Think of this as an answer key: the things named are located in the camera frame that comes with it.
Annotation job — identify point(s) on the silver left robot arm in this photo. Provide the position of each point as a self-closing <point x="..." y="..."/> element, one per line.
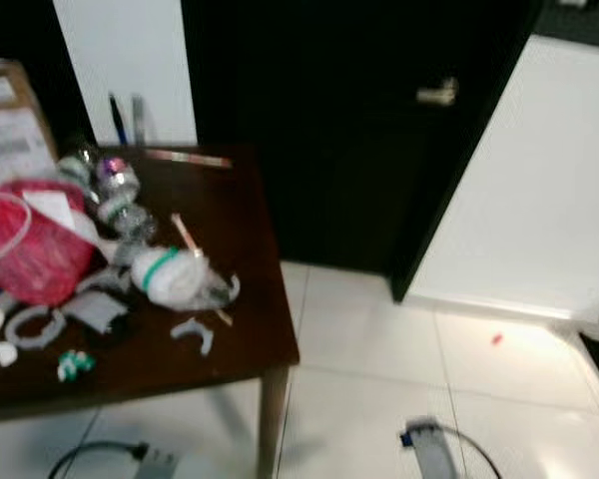
<point x="158" y="465"/>

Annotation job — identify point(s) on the red plastic bag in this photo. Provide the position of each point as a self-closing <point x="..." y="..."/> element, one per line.
<point x="40" y="254"/>

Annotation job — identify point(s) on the white paper sheet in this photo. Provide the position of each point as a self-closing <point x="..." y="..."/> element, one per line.
<point x="62" y="212"/>

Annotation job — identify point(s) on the cardboard box with label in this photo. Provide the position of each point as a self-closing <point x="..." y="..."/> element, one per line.
<point x="15" y="125"/>

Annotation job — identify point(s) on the clear bottle with green label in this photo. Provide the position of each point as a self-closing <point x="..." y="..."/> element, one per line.
<point x="78" y="168"/>

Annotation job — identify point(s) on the grey plastic wrapper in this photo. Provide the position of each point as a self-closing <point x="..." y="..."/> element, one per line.
<point x="100" y="309"/>

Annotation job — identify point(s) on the small green white wrapper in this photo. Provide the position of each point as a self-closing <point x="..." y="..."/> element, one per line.
<point x="75" y="365"/>

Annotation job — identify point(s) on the blue pen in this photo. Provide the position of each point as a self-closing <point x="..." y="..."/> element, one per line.
<point x="117" y="118"/>

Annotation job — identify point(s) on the white bottle with green band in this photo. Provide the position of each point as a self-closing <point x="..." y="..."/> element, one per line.
<point x="178" y="275"/>

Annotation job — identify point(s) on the thin wooden stick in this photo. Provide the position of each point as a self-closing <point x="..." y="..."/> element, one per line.
<point x="185" y="233"/>

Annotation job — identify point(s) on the striped flat stick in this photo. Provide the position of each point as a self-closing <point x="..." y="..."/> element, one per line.
<point x="188" y="158"/>

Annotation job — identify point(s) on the small white curved scrap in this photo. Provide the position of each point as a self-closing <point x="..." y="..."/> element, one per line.
<point x="195" y="331"/>

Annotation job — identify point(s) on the dark wooden table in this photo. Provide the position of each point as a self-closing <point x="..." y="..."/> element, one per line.
<point x="240" y="239"/>

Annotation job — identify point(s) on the black door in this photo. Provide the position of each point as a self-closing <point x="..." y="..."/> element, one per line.
<point x="319" y="130"/>

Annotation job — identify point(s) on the small red scrap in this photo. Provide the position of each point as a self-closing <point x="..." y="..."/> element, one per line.
<point x="497" y="339"/>

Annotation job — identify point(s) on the white cabinet panel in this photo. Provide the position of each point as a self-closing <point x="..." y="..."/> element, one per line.
<point x="529" y="190"/>

